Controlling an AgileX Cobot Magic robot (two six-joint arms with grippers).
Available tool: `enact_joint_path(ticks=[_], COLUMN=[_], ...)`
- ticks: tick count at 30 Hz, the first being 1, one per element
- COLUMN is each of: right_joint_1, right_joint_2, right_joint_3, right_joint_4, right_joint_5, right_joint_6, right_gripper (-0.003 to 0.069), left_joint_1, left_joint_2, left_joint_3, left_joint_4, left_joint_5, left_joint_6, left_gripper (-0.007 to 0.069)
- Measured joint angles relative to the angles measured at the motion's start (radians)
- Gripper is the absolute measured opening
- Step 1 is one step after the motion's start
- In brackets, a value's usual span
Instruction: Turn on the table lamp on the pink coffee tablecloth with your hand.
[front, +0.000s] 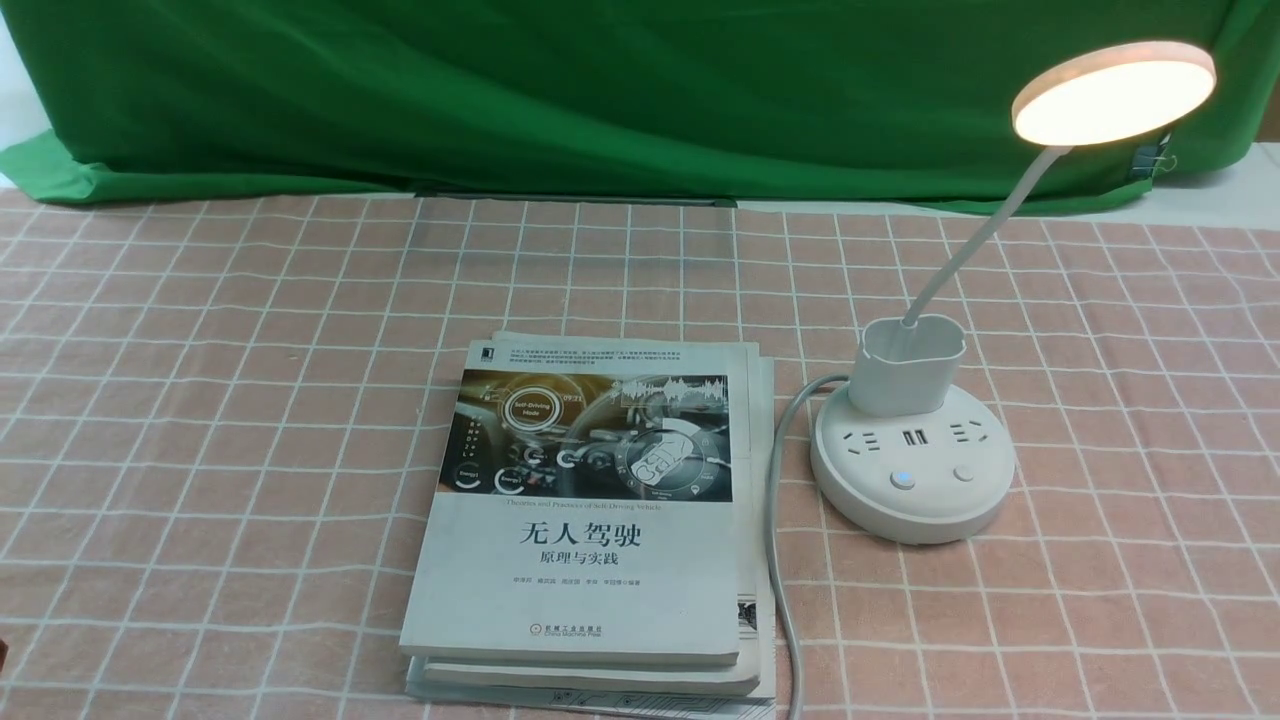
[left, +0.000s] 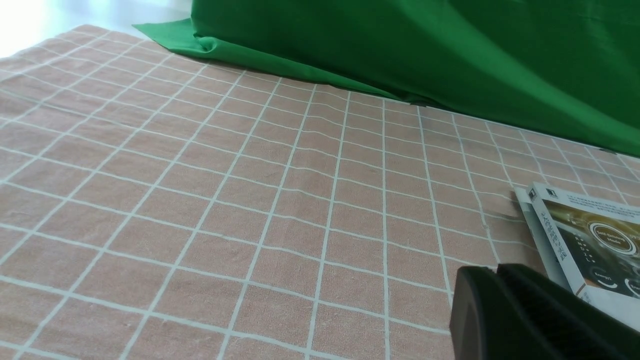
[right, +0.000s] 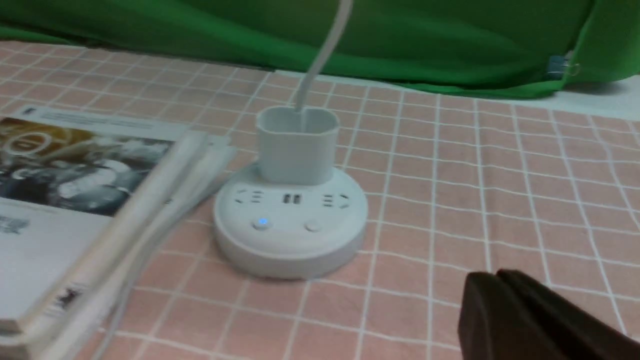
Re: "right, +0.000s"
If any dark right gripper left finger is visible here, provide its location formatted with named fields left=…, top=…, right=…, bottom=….
left=457, top=272, right=566, bottom=360

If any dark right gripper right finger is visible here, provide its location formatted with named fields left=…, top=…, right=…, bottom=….
left=496, top=269, right=640, bottom=360

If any white desk lamp with sockets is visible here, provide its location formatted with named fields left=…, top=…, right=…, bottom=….
left=213, top=0, right=369, bottom=280

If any pink checkered tablecloth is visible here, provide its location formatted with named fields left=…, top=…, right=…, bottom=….
left=1, top=41, right=639, bottom=360

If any blue binder clip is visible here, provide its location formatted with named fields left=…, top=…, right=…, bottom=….
left=546, top=50, right=581, bottom=81

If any green backdrop cloth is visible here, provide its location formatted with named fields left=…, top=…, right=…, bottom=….
left=0, top=0, right=640, bottom=100

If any white middle book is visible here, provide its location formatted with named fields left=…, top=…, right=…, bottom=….
left=1, top=131, right=234, bottom=360

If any white book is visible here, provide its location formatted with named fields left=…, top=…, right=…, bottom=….
left=1, top=131, right=234, bottom=360
left=1, top=143, right=236, bottom=360

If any white self-driving textbook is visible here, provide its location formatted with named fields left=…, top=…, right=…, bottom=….
left=0, top=104, right=210, bottom=337

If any white bottom book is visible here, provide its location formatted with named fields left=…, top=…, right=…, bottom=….
left=1, top=143, right=236, bottom=360

